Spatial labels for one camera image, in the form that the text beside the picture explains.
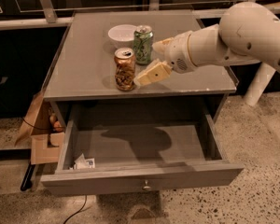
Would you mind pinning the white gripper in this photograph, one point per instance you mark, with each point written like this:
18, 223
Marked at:
176, 52

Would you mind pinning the orange soda can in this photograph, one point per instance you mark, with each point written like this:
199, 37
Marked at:
125, 69

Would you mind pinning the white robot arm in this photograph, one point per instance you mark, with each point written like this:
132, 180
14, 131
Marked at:
247, 31

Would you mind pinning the green soda can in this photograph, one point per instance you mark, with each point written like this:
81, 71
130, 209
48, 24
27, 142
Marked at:
142, 44

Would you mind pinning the grey drawer cabinet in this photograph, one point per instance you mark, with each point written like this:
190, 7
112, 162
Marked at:
85, 68

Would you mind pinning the open grey top drawer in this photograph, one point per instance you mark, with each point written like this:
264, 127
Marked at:
171, 150

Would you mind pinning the metal drawer knob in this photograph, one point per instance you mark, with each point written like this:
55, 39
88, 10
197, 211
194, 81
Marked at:
146, 186

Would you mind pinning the white ceramic bowl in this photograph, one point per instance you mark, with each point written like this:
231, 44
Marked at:
121, 36

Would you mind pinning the white paper packet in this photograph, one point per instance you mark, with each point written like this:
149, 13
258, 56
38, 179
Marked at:
82, 163

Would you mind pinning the brown cardboard box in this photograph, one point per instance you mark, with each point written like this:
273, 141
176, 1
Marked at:
42, 128

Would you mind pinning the black bar on floor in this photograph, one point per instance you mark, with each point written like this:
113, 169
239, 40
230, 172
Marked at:
27, 182

